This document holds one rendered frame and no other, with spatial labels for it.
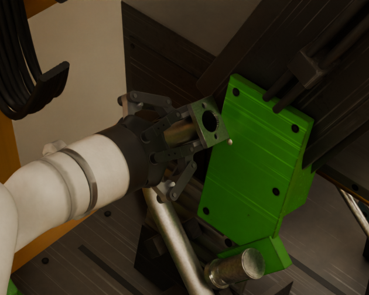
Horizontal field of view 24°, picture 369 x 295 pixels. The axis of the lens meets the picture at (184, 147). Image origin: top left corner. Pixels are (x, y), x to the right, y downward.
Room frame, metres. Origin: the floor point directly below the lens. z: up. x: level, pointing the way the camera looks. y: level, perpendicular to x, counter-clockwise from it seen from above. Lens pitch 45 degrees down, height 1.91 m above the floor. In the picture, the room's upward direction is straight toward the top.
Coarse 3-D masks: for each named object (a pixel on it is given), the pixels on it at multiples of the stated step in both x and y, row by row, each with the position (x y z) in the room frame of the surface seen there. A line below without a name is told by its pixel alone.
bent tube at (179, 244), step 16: (208, 96) 0.75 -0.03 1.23; (192, 112) 0.72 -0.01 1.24; (208, 112) 0.74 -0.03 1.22; (176, 128) 0.73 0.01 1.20; (192, 128) 0.72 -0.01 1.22; (208, 128) 0.73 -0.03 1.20; (224, 128) 0.72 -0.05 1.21; (176, 144) 0.73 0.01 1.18; (208, 144) 0.69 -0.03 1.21; (144, 192) 0.73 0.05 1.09; (160, 208) 0.71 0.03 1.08; (160, 224) 0.70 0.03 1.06; (176, 224) 0.70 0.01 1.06; (176, 240) 0.68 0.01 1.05; (176, 256) 0.67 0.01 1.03; (192, 256) 0.67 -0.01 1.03; (192, 272) 0.65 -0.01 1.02; (192, 288) 0.64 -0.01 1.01; (208, 288) 0.64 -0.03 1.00
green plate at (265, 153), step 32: (256, 96) 0.72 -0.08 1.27; (256, 128) 0.70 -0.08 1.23; (288, 128) 0.68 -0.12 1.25; (224, 160) 0.71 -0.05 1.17; (256, 160) 0.69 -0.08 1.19; (288, 160) 0.66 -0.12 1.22; (224, 192) 0.70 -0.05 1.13; (256, 192) 0.67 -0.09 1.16; (288, 192) 0.65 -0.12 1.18; (224, 224) 0.68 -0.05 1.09; (256, 224) 0.65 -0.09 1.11
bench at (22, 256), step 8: (88, 216) 0.86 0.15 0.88; (64, 224) 0.85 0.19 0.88; (72, 224) 0.85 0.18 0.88; (48, 232) 0.83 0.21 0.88; (56, 232) 0.83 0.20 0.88; (64, 232) 0.83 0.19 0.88; (40, 240) 0.82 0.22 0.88; (48, 240) 0.82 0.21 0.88; (56, 240) 0.82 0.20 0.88; (24, 248) 0.80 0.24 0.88; (32, 248) 0.80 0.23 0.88; (40, 248) 0.80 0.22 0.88; (16, 256) 0.79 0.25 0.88; (24, 256) 0.79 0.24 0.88; (32, 256) 0.79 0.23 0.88; (16, 264) 0.77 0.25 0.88; (24, 264) 0.77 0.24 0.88
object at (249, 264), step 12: (252, 252) 0.63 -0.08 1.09; (216, 264) 0.64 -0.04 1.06; (228, 264) 0.63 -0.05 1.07; (240, 264) 0.61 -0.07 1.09; (252, 264) 0.62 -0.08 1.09; (264, 264) 0.62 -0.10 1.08; (204, 276) 0.63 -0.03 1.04; (216, 276) 0.62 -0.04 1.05; (228, 276) 0.62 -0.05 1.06; (240, 276) 0.61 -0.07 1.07; (252, 276) 0.60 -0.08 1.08; (216, 288) 0.62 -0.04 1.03
